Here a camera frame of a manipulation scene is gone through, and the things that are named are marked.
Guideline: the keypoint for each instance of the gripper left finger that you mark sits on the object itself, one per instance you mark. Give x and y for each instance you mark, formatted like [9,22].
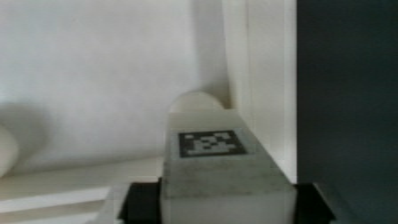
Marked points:
[140,205]

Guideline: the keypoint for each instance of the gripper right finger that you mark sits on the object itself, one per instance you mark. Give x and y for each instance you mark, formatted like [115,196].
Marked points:
[312,211]

